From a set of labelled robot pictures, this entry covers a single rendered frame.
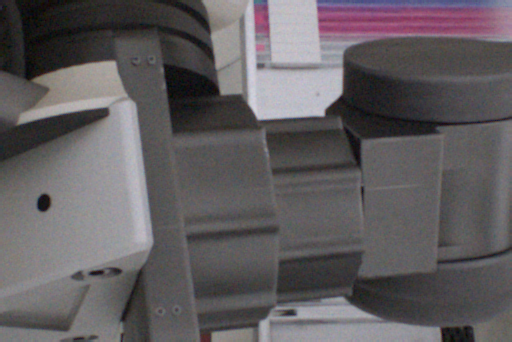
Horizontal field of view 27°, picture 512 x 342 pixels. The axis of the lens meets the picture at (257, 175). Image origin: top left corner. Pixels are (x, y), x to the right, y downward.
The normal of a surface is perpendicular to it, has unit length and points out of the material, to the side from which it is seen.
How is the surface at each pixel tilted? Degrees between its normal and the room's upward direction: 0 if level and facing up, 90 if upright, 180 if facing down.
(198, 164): 37
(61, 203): 82
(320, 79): 43
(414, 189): 51
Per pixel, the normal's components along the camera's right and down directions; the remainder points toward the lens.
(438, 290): -0.04, 0.32
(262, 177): 0.19, -0.34
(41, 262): -0.55, -0.18
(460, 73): 0.00, -0.95
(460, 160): 0.25, 0.31
